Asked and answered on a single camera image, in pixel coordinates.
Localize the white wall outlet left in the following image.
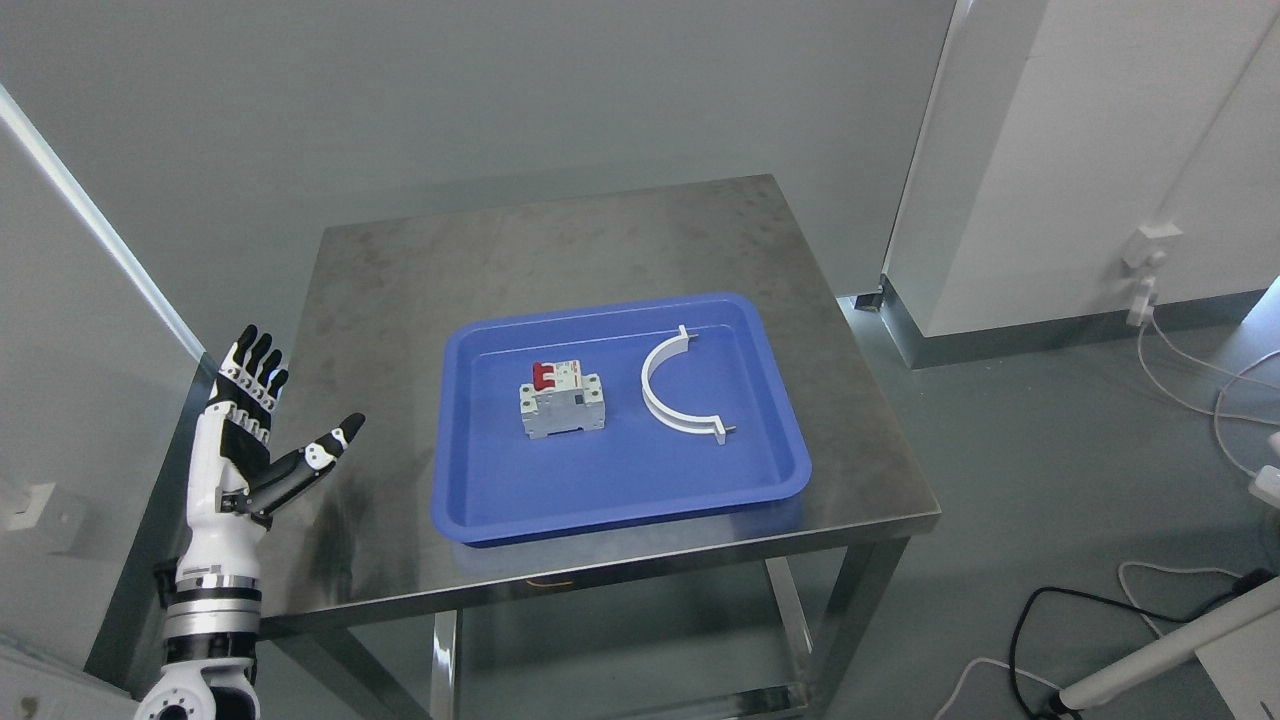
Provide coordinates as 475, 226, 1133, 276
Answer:
1, 480, 87, 553

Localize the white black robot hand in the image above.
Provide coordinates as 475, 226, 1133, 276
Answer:
175, 324, 366, 582

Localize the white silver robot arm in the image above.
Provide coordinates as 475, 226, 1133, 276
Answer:
134, 562, 262, 719

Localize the stainless steel table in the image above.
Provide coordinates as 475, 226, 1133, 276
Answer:
262, 176, 940, 719

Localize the white wall socket plug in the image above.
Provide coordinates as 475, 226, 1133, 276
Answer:
1121, 223, 1183, 328

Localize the white pole stand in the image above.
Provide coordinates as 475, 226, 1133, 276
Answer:
1046, 578, 1279, 716

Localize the white red circuit breaker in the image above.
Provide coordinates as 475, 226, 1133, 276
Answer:
518, 360, 605, 439

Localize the white curved pipe clamp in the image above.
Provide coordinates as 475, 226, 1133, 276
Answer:
639, 324, 740, 446

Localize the blue plastic tray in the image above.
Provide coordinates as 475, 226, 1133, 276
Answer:
431, 293, 813, 544

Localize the white cable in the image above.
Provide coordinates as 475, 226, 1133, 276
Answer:
1137, 305, 1280, 479

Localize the black cable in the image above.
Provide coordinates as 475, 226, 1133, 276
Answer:
1009, 568, 1276, 716

